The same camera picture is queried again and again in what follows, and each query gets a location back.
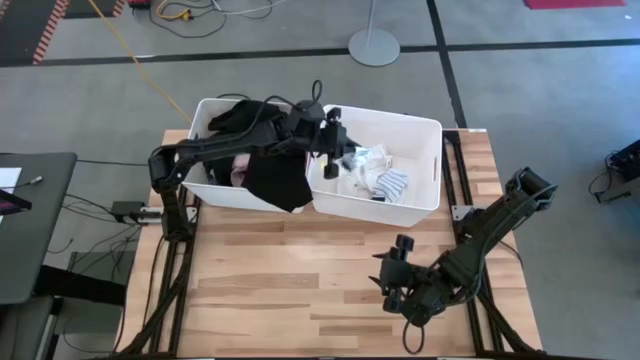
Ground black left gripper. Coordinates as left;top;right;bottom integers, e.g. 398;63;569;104
319;106;362;181

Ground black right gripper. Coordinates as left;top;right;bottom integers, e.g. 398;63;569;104
368;233;417;315

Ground small white cloth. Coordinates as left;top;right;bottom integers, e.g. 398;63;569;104
337;170;380;201

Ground white black-striped sock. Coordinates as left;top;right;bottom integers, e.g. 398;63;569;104
373;168;410;205

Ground black garment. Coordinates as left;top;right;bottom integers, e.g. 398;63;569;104
204;149;315;214

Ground pink white woven shirt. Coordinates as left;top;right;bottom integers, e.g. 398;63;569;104
228;152;254;189

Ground white perforated plastic bin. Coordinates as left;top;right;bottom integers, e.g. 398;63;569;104
180;97;314;215
305;103;445;229

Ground grey round floor stand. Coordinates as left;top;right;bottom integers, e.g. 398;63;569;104
348;0;402;68

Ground black power adapter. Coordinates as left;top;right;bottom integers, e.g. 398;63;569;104
110;200;147;224

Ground black floor equipment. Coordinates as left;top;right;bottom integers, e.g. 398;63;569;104
588;139;640;205

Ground red floor mat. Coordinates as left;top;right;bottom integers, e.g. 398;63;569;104
523;0;628;11

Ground black desk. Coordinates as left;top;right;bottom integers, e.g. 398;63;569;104
0;152;79;307

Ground black orange striped mat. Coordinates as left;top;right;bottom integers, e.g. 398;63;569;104
0;0;72;67

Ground white paper sheet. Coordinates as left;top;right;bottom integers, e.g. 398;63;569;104
0;167;24;197

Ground black table frame rails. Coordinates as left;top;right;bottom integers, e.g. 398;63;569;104
441;129;540;354
117;182;202;357

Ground white floor cable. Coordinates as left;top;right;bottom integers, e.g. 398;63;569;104
212;0;282;17

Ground black floor cable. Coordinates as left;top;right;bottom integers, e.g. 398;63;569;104
158;0;229;40

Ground yellow floor cable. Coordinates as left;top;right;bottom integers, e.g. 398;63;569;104
87;0;194;126

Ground cable with silver plug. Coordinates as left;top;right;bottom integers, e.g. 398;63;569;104
0;175;45;192

